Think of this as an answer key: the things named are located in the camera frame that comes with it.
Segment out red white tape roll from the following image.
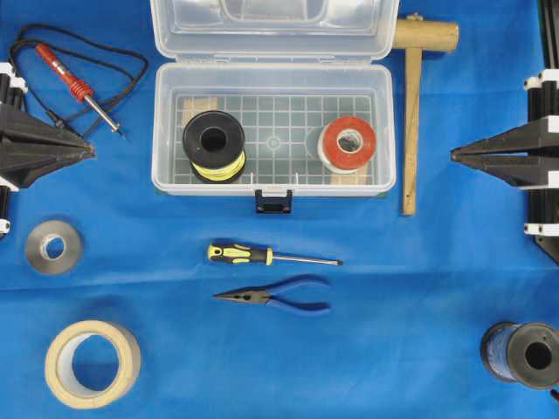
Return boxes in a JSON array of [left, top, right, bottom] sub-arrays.
[[317, 116, 376, 175]]

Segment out blue table cloth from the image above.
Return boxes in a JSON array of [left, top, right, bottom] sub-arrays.
[[1, 1, 558, 418]]

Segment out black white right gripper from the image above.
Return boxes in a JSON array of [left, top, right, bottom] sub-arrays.
[[450, 68, 559, 265]]

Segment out blue handled needle-nose pliers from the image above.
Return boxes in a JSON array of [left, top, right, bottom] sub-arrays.
[[213, 275, 331, 316]]

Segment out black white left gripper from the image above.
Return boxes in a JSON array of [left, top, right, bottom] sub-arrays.
[[0, 62, 95, 239]]

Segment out yellow black screwdriver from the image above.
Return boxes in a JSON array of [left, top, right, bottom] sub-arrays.
[[207, 244, 343, 266]]

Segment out black soldering iron cable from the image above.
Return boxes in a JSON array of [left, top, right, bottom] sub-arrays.
[[8, 24, 150, 137]]

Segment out black spool blue wire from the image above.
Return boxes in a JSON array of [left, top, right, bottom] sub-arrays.
[[480, 321, 559, 391]]

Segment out red handled soldering iron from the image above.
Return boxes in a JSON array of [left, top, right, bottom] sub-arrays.
[[35, 44, 124, 136]]

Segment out grey tape roll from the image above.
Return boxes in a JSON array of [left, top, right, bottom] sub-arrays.
[[25, 220, 84, 275]]

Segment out beige masking tape roll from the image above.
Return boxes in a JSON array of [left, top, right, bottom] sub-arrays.
[[44, 320, 141, 409]]

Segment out black spool yellow wire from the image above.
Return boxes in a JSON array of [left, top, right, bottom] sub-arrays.
[[181, 110, 248, 185]]

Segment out wooden mallet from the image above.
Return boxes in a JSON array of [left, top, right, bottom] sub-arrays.
[[393, 14, 459, 216]]

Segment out clear plastic tool box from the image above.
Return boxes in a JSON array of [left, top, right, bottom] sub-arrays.
[[151, 1, 399, 197]]

